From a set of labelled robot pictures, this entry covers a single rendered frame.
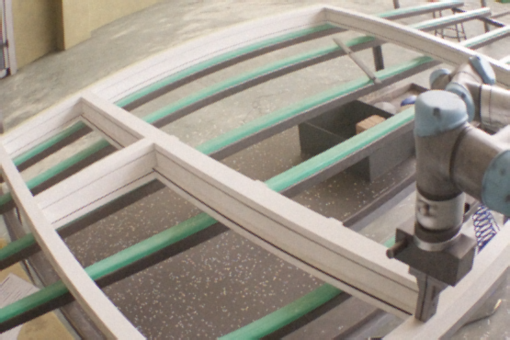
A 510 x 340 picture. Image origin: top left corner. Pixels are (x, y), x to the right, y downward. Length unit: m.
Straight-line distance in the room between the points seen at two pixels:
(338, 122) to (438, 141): 1.51
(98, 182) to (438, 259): 0.87
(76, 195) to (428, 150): 0.90
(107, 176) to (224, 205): 0.30
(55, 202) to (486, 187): 1.01
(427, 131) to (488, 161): 0.10
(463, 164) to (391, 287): 0.39
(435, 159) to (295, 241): 0.51
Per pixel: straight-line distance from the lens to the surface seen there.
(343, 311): 1.46
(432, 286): 0.84
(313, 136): 2.04
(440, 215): 0.75
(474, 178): 0.66
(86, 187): 1.43
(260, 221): 1.23
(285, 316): 1.04
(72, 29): 7.00
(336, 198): 1.87
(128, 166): 1.47
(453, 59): 2.08
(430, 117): 0.69
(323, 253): 1.11
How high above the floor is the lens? 1.54
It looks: 28 degrees down
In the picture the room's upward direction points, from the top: 7 degrees counter-clockwise
